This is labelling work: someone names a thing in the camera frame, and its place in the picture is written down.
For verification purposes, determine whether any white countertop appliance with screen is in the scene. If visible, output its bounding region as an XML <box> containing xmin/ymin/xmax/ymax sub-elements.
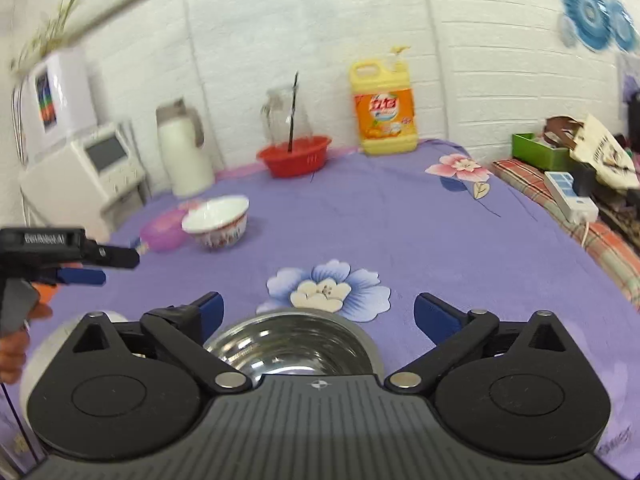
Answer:
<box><xmin>18</xmin><ymin>120</ymin><xmax>149</xmax><ymax>242</ymax></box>

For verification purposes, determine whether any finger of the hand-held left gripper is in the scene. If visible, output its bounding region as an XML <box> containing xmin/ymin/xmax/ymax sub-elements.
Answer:
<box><xmin>82</xmin><ymin>240</ymin><xmax>141</xmax><ymax>270</ymax></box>
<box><xmin>54</xmin><ymin>267</ymin><xmax>107</xmax><ymax>286</ymax></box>

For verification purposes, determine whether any purple floral tablecloth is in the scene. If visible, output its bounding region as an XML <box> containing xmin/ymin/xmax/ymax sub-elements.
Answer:
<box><xmin>0</xmin><ymin>137</ymin><xmax>640</xmax><ymax>463</ymax></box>

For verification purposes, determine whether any white thermos jug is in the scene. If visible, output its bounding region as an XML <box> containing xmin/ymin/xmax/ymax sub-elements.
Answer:
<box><xmin>155</xmin><ymin>98</ymin><xmax>216</xmax><ymax>199</ymax></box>

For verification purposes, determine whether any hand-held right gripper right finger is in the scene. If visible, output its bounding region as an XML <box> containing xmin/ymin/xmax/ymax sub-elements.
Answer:
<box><xmin>385</xmin><ymin>292</ymin><xmax>581</xmax><ymax>394</ymax></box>

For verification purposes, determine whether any pink plastic plate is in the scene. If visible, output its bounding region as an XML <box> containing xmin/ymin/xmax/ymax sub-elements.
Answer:
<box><xmin>139</xmin><ymin>208</ymin><xmax>194</xmax><ymax>254</ymax></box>

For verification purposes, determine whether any yellow dish soap bottle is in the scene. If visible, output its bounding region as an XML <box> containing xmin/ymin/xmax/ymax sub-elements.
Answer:
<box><xmin>348</xmin><ymin>45</ymin><xmax>419</xmax><ymax>156</ymax></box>

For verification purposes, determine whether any black stirring stick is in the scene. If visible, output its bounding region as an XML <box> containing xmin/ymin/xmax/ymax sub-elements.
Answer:
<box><xmin>287</xmin><ymin>72</ymin><xmax>300</xmax><ymax>154</ymax></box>

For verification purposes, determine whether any beige wall duct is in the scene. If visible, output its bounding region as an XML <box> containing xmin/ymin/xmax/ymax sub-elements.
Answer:
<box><xmin>10</xmin><ymin>0</ymin><xmax>213</xmax><ymax>77</ymax></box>

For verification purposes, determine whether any medium blue paper fan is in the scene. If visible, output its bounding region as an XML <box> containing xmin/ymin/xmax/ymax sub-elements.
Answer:
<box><xmin>606</xmin><ymin>0</ymin><xmax>640</xmax><ymax>54</ymax></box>

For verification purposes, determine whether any clear glass pitcher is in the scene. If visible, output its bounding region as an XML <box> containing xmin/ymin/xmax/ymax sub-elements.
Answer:
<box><xmin>259</xmin><ymin>85</ymin><xmax>314</xmax><ymax>144</ymax></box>

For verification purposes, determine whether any black speaker box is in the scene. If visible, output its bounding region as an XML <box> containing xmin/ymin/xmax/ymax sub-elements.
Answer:
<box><xmin>624</xmin><ymin>90</ymin><xmax>640</xmax><ymax>152</ymax></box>

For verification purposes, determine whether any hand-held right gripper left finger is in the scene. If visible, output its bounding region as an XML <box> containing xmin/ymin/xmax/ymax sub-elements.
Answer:
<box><xmin>60</xmin><ymin>291</ymin><xmax>253</xmax><ymax>395</ymax></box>

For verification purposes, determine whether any black power adapter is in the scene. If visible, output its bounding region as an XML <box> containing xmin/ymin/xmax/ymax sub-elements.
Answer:
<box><xmin>570</xmin><ymin>164</ymin><xmax>597</xmax><ymax>199</ymax></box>

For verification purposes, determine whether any green potted plant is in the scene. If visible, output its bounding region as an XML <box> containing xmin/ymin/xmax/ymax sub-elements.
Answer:
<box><xmin>9</xmin><ymin>0</ymin><xmax>84</xmax><ymax>74</ymax></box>

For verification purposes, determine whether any white power strip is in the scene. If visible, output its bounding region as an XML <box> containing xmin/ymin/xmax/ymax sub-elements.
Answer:
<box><xmin>543</xmin><ymin>170</ymin><xmax>600</xmax><ymax>224</ymax></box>

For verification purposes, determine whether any stainless steel bowl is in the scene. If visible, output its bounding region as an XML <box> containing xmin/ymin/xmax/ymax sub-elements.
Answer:
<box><xmin>203</xmin><ymin>308</ymin><xmax>385</xmax><ymax>389</ymax></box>

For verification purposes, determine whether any green box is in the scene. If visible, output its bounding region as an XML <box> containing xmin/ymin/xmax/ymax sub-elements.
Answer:
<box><xmin>511</xmin><ymin>132</ymin><xmax>577</xmax><ymax>174</ymax></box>

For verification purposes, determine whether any cream printed tote bag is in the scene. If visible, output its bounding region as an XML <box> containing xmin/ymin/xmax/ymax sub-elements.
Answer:
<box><xmin>569</xmin><ymin>113</ymin><xmax>640</xmax><ymax>191</ymax></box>

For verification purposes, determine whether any person's left hand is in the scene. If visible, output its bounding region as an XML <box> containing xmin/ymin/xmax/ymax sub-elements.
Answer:
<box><xmin>0</xmin><ymin>282</ymin><xmax>54</xmax><ymax>386</ymax></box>

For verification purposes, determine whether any plaid blanket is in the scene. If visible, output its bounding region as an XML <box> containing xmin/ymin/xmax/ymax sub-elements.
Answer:
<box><xmin>492</xmin><ymin>158</ymin><xmax>640</xmax><ymax>312</ymax></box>

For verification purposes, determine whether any red plastic basket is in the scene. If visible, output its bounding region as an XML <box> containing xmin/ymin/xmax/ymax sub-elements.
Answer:
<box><xmin>256</xmin><ymin>135</ymin><xmax>333</xmax><ymax>179</ymax></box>

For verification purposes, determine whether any large blue paper fan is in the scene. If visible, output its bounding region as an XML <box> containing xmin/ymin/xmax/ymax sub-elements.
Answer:
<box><xmin>559</xmin><ymin>0</ymin><xmax>614</xmax><ymax>54</ymax></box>

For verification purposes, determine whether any brown leather bag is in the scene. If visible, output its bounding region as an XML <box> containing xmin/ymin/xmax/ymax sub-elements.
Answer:
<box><xmin>543</xmin><ymin>115</ymin><xmax>586</xmax><ymax>149</ymax></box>

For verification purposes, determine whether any white bowl with red pattern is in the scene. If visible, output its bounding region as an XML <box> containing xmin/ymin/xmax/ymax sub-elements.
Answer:
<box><xmin>181</xmin><ymin>196</ymin><xmax>250</xmax><ymax>252</ymax></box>

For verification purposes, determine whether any white water purifier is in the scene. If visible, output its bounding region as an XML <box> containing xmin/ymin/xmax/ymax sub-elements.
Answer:
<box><xmin>12</xmin><ymin>48</ymin><xmax>99</xmax><ymax>162</ymax></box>

